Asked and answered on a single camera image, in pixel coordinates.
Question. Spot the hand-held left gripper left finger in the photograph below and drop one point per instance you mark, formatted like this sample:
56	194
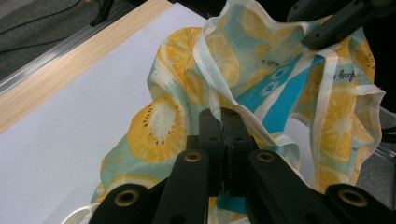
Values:
214	146

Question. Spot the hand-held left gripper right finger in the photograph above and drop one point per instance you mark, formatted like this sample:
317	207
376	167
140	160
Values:
236	146

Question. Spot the fruit print plastic bag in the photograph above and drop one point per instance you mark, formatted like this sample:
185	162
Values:
162	124

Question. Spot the black stand leg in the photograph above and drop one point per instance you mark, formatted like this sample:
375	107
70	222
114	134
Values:
101	12

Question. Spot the aluminium rail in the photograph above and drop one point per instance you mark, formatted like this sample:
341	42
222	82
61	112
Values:
46	59

